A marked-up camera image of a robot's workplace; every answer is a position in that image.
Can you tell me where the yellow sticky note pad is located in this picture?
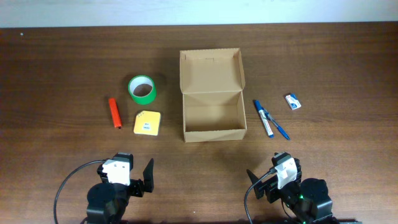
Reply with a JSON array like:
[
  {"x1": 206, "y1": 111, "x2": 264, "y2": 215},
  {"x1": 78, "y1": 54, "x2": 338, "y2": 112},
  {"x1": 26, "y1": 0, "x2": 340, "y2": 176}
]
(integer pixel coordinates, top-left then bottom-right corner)
[{"x1": 133, "y1": 110, "x2": 161, "y2": 136}]

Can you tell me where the blue whiteboard marker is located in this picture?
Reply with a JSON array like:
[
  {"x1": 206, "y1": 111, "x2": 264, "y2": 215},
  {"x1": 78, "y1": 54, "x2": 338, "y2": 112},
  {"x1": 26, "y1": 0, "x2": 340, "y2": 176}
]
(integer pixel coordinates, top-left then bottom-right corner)
[{"x1": 254, "y1": 100, "x2": 274, "y2": 138}]

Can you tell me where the red stapler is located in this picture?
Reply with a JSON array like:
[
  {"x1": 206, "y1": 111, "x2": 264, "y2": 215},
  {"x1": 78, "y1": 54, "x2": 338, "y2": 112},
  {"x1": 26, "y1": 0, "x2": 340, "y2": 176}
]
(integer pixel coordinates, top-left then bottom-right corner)
[{"x1": 108, "y1": 98, "x2": 122, "y2": 129}]

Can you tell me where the blue ballpoint pen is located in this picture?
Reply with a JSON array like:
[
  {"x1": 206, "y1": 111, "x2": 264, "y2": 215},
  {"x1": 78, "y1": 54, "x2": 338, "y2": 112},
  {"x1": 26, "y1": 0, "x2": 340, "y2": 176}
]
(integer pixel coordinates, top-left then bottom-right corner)
[{"x1": 263, "y1": 108, "x2": 290, "y2": 140}]

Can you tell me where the green tape roll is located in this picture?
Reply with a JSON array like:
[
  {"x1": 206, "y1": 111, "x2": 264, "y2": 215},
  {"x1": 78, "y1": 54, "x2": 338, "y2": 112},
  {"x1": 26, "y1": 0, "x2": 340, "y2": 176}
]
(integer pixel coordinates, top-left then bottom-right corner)
[{"x1": 128, "y1": 75, "x2": 157, "y2": 105}]

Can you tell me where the small white blue box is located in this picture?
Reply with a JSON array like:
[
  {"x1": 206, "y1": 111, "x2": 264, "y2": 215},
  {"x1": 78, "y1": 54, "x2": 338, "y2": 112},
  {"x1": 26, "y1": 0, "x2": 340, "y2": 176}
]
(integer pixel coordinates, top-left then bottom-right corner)
[{"x1": 285, "y1": 93, "x2": 302, "y2": 110}]

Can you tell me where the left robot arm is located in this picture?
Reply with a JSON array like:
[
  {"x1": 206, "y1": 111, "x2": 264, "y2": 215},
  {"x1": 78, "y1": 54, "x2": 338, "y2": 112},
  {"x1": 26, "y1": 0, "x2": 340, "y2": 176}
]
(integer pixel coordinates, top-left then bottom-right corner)
[{"x1": 86, "y1": 152, "x2": 154, "y2": 224}]

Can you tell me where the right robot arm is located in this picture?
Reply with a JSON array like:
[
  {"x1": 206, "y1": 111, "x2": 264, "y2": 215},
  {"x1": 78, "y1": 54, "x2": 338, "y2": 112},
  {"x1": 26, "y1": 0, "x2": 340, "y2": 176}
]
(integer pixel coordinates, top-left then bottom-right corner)
[{"x1": 244, "y1": 152, "x2": 339, "y2": 224}]

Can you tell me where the open cardboard box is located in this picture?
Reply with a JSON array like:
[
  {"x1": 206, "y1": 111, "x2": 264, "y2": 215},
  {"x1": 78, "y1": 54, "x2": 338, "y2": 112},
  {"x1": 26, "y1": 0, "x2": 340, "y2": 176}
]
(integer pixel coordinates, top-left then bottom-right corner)
[{"x1": 180, "y1": 48, "x2": 247, "y2": 142}]

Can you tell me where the right black camera cable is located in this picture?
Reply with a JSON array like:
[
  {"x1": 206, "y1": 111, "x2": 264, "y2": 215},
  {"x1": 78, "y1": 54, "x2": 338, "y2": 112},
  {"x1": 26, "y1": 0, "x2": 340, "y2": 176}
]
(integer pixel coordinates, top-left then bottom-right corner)
[{"x1": 243, "y1": 167, "x2": 277, "y2": 224}]

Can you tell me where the black camera cable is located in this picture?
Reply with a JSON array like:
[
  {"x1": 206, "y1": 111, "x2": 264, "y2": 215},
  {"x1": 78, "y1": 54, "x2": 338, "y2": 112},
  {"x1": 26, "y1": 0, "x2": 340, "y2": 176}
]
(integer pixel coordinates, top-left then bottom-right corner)
[
  {"x1": 53, "y1": 159, "x2": 107, "y2": 224},
  {"x1": 243, "y1": 167, "x2": 277, "y2": 224}
]

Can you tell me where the left black camera cable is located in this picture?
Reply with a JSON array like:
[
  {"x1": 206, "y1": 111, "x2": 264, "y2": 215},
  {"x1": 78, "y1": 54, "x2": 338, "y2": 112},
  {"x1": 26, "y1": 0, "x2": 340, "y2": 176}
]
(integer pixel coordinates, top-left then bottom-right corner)
[{"x1": 53, "y1": 159, "x2": 107, "y2": 224}]

